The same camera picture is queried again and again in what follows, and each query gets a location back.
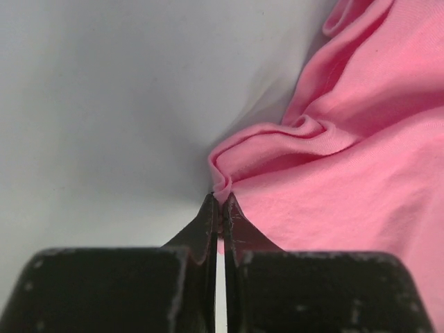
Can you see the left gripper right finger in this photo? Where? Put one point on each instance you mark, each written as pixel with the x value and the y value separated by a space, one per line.
pixel 272 290

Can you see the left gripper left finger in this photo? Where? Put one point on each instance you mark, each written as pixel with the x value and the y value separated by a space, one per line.
pixel 166 289

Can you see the pink t shirt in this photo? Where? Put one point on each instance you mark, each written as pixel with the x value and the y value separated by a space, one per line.
pixel 357 161

